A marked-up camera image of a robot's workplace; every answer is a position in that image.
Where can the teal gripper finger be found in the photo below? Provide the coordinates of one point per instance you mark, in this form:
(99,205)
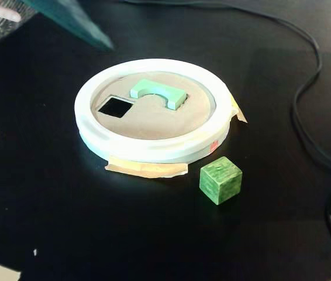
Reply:
(72,20)

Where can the mint green U shape block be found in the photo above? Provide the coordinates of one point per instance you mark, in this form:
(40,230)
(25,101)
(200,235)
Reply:
(171,96)

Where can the white round shape sorter lid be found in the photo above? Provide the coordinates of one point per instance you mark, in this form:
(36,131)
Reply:
(153,149)

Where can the grey patterned clothing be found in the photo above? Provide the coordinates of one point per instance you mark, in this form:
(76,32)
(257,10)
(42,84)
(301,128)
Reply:
(4,32)

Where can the green wooden cube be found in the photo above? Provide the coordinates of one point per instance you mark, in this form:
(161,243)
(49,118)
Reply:
(221,181)

